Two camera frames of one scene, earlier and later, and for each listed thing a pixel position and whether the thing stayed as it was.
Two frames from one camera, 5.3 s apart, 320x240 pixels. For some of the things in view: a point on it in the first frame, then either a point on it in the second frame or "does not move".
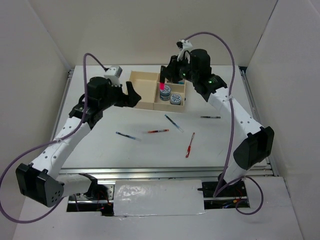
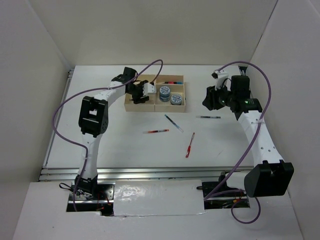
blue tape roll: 175,99 does not move
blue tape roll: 165,94 does not move
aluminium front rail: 166,174 does not move
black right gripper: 170,73 to 210,101
